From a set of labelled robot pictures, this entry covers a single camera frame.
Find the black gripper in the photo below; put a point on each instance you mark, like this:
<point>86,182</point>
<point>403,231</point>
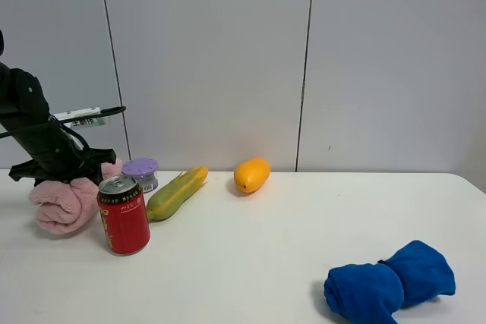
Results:
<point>59,154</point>

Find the pink towel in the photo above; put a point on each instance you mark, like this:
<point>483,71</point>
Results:
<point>63,208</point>

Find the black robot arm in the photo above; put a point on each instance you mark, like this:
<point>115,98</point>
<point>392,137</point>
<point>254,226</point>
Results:
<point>24,107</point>

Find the red soda can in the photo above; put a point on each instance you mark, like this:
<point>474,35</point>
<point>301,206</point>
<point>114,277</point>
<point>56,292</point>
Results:
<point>123,213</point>

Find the purple lid plastic jar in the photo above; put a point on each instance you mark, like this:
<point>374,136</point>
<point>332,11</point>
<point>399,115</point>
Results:
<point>143,170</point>

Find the green yellow corn cob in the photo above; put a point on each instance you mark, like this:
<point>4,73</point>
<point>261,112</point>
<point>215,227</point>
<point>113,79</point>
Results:
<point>169,198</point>

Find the orange mango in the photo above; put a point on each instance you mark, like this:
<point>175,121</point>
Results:
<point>251,175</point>

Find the blue rolled towel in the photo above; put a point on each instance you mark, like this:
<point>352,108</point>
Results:
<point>372,293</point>

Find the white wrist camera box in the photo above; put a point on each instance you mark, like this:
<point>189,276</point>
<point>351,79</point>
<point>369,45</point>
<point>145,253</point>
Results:
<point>82,118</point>

